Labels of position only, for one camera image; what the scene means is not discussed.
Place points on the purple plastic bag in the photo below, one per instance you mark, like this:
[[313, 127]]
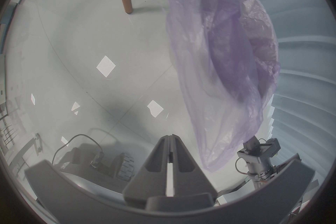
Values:
[[210, 73]]

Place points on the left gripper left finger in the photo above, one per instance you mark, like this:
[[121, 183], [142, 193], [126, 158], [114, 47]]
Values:
[[136, 186]]

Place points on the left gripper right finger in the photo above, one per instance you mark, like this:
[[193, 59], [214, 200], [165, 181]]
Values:
[[202, 186]]

